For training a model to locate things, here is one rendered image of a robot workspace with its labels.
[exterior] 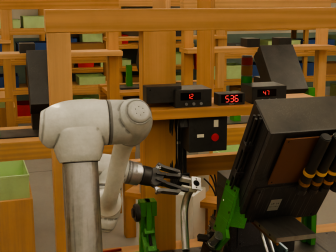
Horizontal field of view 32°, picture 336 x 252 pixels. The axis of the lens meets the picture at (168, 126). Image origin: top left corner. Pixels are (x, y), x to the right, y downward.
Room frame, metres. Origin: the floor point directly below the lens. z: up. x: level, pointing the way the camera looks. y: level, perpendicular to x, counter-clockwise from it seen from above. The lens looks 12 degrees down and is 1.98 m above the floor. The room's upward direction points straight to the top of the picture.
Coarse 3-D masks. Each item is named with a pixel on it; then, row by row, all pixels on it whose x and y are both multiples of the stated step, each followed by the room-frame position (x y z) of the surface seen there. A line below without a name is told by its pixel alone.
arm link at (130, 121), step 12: (108, 108) 1.63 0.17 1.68; (120, 108) 1.61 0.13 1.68; (132, 108) 1.60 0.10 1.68; (144, 108) 1.62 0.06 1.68; (120, 120) 1.61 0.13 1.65; (132, 120) 1.59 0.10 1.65; (144, 120) 1.60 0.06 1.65; (120, 132) 1.61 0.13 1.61; (132, 132) 1.61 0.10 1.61; (144, 132) 1.64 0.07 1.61; (108, 144) 1.64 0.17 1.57; (132, 144) 1.71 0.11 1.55
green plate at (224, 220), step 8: (224, 192) 2.24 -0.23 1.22; (232, 192) 2.18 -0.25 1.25; (224, 200) 2.22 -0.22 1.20; (232, 200) 2.16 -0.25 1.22; (224, 208) 2.20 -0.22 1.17; (232, 208) 2.15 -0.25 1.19; (216, 216) 2.25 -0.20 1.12; (224, 216) 2.18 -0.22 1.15; (232, 216) 2.16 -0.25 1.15; (240, 216) 2.17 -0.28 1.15; (216, 224) 2.23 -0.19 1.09; (224, 224) 2.16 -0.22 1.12; (232, 224) 2.16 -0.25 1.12; (240, 224) 2.17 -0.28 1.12
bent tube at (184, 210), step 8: (192, 176) 2.24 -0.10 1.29; (192, 184) 2.21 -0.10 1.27; (200, 184) 2.22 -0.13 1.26; (192, 192) 2.25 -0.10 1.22; (184, 200) 2.27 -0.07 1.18; (184, 208) 2.27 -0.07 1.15; (184, 216) 2.24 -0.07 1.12; (184, 224) 2.22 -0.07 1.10; (184, 232) 2.19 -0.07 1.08; (184, 240) 2.16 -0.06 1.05; (184, 248) 2.14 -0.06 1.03
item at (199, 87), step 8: (184, 88) 2.42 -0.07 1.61; (192, 88) 2.42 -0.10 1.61; (200, 88) 2.42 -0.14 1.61; (208, 88) 2.42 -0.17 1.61; (248, 88) 2.51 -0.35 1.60; (256, 88) 2.48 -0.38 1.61; (264, 88) 2.49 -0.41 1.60; (272, 88) 2.50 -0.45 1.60; (280, 88) 2.51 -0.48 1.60; (176, 96) 2.39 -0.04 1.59; (184, 96) 2.39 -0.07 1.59; (192, 96) 2.40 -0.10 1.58; (200, 96) 2.41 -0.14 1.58; (208, 96) 2.42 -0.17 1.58; (248, 96) 2.51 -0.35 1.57; (256, 96) 2.48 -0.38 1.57; (264, 96) 2.49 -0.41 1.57; (272, 96) 2.50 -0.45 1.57; (280, 96) 2.51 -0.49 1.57; (176, 104) 2.39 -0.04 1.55; (184, 104) 2.39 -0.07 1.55; (192, 104) 2.40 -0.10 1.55; (200, 104) 2.41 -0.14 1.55; (208, 104) 2.42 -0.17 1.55
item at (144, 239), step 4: (144, 224) 2.30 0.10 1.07; (144, 228) 2.28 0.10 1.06; (152, 228) 2.29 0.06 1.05; (144, 232) 2.27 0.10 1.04; (148, 232) 2.27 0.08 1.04; (152, 232) 2.28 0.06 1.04; (144, 236) 2.29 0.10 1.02; (148, 236) 2.27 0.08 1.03; (152, 236) 2.30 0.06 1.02; (144, 240) 2.28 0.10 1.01; (152, 240) 2.28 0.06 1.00; (144, 244) 2.27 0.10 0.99; (148, 244) 2.27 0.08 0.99; (152, 244) 2.27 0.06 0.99; (144, 248) 2.25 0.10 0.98; (148, 248) 2.23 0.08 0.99; (152, 248) 2.23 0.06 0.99; (156, 248) 2.24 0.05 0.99
